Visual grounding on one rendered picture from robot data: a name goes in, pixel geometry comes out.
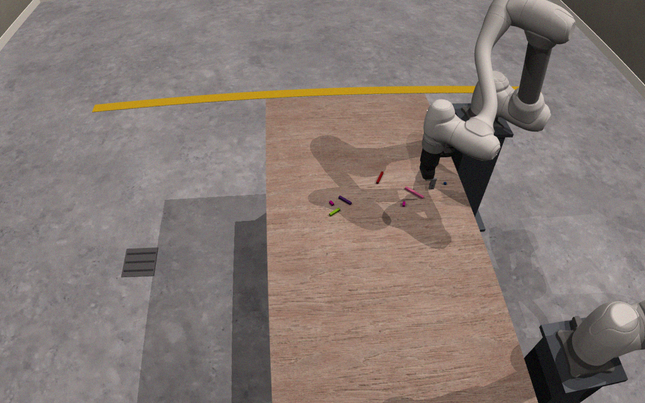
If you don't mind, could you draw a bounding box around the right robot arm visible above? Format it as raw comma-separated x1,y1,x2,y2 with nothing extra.
423,0,576,161

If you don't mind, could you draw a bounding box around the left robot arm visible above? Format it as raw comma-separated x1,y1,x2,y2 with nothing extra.
556,300,645,379

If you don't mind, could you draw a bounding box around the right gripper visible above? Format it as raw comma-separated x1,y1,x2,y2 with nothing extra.
419,134,456,190

